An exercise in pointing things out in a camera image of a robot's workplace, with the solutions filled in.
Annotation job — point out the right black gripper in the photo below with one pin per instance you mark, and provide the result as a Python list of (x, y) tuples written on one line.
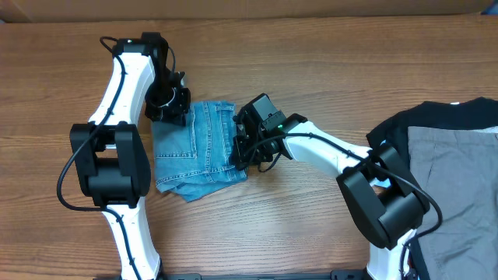
[(241, 137)]

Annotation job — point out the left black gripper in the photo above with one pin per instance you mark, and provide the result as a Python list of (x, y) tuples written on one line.
[(175, 116)]

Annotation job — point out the light blue denim jeans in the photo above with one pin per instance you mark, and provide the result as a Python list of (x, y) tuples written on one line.
[(194, 160)]

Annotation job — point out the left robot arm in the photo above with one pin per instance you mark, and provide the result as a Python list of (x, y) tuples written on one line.
[(107, 151)]

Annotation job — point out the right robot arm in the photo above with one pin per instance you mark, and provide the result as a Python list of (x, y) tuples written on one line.
[(383, 198)]

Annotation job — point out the cardboard panel behind table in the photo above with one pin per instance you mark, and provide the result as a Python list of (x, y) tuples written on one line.
[(67, 11)]

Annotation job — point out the grey garment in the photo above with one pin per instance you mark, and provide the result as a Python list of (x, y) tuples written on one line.
[(458, 169)]

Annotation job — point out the black garment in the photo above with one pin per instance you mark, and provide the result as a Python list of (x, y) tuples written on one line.
[(479, 114)]

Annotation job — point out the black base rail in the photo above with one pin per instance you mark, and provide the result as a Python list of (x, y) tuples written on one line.
[(264, 276)]

